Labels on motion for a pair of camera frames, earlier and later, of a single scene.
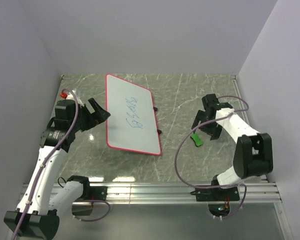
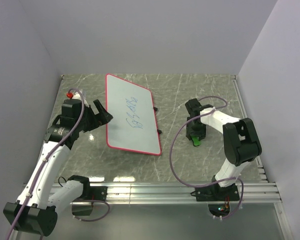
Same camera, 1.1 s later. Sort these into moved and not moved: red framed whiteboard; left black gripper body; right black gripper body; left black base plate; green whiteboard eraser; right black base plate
Moved: right black gripper body
Not moved: left black base plate; red framed whiteboard; green whiteboard eraser; right black base plate; left black gripper body
